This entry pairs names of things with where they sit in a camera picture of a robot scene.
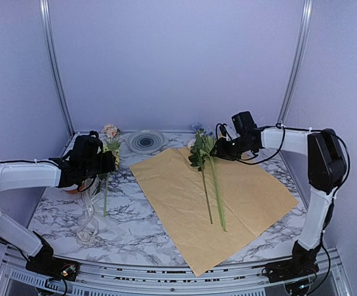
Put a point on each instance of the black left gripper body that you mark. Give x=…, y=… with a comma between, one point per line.
x=92, y=169

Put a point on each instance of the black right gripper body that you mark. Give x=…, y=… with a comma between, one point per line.
x=232, y=151

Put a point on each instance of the pink rose fake stem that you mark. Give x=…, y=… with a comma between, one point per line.
x=197, y=158

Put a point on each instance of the blue fake flower stem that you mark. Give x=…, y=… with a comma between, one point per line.
x=199, y=126

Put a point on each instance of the brown orange wrapping paper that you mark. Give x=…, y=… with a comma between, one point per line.
x=253, y=201

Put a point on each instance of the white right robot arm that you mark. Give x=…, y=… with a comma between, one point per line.
x=328, y=168

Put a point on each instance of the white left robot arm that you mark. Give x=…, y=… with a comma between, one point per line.
x=21, y=175

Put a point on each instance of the orange cup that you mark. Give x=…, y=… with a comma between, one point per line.
x=74, y=189

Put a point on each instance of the grey ringed plate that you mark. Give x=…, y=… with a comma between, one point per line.
x=146, y=141

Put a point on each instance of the cream ribbon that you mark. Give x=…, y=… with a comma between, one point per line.
x=88, y=229

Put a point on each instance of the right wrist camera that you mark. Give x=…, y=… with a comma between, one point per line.
x=225, y=135

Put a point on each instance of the aluminium frame post right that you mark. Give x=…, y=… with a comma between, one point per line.
x=298, y=57

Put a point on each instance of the aluminium frame post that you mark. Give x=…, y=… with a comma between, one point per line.
x=298, y=57
x=50, y=46

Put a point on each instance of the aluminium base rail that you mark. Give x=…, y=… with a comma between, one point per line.
x=94, y=278

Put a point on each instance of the aluminium frame post left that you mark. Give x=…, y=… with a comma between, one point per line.
x=50, y=46

